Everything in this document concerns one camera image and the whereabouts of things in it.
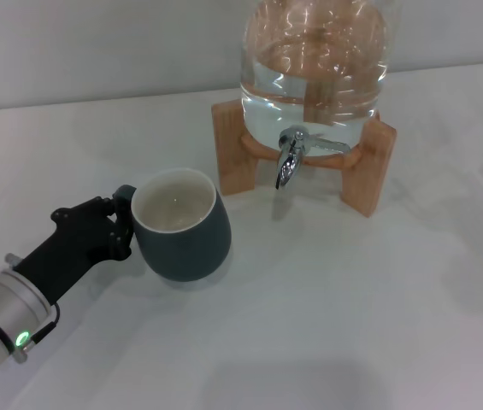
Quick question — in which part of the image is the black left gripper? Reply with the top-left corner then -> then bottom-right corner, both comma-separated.
13,195 -> 134,305

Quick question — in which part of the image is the dark mug with white interior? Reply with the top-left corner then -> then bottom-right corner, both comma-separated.
115,167 -> 233,284

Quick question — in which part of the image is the chrome dispenser faucet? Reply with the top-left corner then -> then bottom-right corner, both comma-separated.
274,124 -> 352,190

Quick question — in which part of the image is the light wooden dispenser stand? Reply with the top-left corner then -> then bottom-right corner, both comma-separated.
210,100 -> 398,219

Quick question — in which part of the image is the clear glass water dispenser jar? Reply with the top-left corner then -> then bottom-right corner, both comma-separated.
239,0 -> 397,155

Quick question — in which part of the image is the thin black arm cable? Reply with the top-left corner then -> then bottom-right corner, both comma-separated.
22,302 -> 62,349

